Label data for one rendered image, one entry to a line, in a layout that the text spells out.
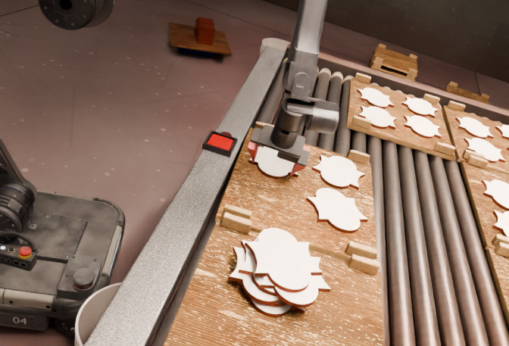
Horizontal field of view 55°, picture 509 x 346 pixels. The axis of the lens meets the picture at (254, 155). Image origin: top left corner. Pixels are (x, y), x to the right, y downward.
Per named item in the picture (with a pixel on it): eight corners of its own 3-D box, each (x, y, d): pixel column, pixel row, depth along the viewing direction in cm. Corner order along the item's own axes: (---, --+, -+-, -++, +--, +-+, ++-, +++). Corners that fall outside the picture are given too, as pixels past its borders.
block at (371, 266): (347, 267, 97) (352, 257, 95) (348, 261, 98) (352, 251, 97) (376, 276, 97) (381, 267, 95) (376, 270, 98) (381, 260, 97)
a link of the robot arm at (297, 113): (282, 91, 105) (283, 110, 101) (313, 97, 106) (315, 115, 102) (274, 115, 110) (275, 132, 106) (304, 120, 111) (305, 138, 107)
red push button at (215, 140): (205, 148, 125) (206, 143, 124) (211, 137, 130) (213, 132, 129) (227, 155, 124) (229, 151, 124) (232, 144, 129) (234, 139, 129)
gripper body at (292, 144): (298, 161, 110) (307, 139, 105) (256, 147, 111) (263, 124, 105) (304, 142, 115) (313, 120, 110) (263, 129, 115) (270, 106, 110)
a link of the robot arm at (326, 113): (287, 71, 109) (295, 71, 100) (336, 79, 110) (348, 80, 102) (278, 123, 110) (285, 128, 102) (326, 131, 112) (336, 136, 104)
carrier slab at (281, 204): (213, 221, 101) (215, 216, 100) (248, 131, 136) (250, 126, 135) (375, 270, 100) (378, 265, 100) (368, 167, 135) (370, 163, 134)
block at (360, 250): (345, 254, 100) (348, 244, 98) (345, 248, 101) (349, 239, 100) (373, 263, 100) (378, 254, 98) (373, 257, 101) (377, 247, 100)
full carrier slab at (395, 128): (345, 127, 153) (350, 116, 150) (350, 81, 187) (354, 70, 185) (453, 161, 151) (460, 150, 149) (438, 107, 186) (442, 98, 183)
